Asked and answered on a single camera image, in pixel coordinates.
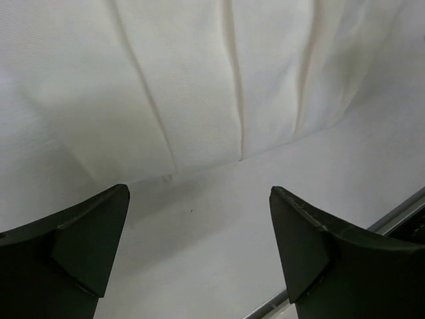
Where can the aluminium table edge rail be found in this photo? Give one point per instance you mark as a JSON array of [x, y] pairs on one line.
[[280, 303]]

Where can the white pleated skirt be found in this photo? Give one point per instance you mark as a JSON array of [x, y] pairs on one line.
[[326, 96]]

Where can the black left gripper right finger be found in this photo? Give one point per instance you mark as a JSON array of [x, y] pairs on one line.
[[335, 269]]

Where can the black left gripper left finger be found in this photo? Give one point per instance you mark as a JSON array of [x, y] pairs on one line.
[[59, 266]]

